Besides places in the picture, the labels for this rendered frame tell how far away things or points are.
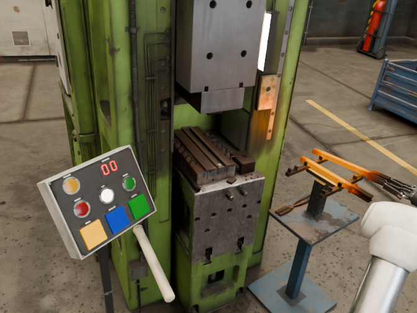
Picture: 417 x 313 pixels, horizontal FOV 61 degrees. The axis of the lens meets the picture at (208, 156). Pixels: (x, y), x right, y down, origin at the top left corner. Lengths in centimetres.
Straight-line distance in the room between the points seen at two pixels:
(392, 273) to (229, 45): 93
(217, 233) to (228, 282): 50
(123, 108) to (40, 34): 532
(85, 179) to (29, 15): 556
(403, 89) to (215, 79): 406
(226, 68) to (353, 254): 187
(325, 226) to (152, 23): 126
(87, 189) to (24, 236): 168
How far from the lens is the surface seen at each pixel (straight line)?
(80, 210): 124
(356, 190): 175
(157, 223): 186
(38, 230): 291
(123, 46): 140
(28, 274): 263
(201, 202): 161
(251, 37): 145
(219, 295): 220
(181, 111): 197
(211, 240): 181
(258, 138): 186
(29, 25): 671
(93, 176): 127
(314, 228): 189
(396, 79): 533
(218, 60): 140
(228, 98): 148
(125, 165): 133
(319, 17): 904
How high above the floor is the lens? 186
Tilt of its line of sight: 31 degrees down
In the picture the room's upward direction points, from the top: 4 degrees clockwise
